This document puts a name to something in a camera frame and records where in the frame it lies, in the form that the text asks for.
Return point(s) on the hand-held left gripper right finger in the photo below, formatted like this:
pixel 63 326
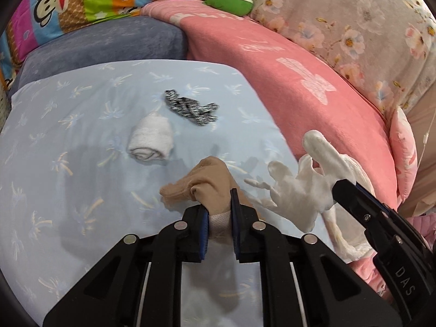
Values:
pixel 234 224

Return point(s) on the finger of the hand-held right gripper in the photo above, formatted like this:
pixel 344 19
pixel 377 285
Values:
pixel 351 199
pixel 395 213

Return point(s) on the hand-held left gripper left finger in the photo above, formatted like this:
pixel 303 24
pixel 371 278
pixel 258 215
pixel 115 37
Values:
pixel 204 231

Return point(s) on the white cloth glove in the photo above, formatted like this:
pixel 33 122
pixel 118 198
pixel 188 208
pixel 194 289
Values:
pixel 306 190

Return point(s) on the beige stocking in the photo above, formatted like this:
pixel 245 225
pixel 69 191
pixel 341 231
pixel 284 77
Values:
pixel 207 180

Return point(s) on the pink quilted cloth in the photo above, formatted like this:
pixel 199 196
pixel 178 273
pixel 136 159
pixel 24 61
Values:
pixel 425 226

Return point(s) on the pink white pillow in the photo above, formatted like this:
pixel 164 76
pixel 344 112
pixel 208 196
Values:
pixel 403 150

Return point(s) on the rolled white towel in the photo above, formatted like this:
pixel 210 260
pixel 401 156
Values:
pixel 150 136

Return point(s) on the black white speckled sock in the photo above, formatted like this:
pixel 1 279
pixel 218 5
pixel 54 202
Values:
pixel 187 105

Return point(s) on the pink blanket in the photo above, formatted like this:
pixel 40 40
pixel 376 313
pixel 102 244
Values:
pixel 272 75

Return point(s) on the light blue palm print sheet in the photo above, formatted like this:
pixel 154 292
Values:
pixel 68 143

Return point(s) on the grey floral bed sheet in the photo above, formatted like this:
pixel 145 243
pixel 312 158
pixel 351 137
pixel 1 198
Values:
pixel 340 24

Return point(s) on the grey blue blanket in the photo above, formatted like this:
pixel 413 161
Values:
pixel 102 44

